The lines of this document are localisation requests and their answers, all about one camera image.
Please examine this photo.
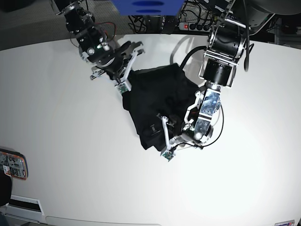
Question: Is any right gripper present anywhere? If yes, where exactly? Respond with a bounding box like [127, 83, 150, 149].
[103, 41, 139, 79]

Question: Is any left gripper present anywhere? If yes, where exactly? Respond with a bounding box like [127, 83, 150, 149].
[168, 115, 194, 144]

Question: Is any black T-shirt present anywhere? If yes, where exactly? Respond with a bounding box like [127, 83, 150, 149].
[122, 64, 198, 151]

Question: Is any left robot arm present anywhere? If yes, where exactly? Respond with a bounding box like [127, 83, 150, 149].
[162, 0, 253, 153]

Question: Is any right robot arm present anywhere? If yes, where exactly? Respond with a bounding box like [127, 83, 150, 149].
[54, 0, 143, 81]

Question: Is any blue plastic box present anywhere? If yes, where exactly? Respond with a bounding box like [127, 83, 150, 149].
[112, 0, 184, 16]

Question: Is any black remote control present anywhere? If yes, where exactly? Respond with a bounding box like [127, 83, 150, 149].
[161, 16, 178, 34]

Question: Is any white power strip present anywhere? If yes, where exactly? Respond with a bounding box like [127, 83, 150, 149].
[178, 22, 211, 32]

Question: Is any sticker label card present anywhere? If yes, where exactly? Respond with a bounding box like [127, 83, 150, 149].
[274, 220, 295, 226]

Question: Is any black chair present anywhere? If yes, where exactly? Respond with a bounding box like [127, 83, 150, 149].
[0, 171, 12, 206]

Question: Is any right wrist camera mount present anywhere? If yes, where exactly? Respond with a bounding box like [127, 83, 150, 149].
[90, 41, 144, 94]

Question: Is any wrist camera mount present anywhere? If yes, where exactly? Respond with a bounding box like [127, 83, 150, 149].
[156, 113, 203, 163]
[90, 41, 144, 94]

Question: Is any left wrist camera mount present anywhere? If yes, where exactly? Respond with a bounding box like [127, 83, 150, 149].
[156, 113, 203, 163]

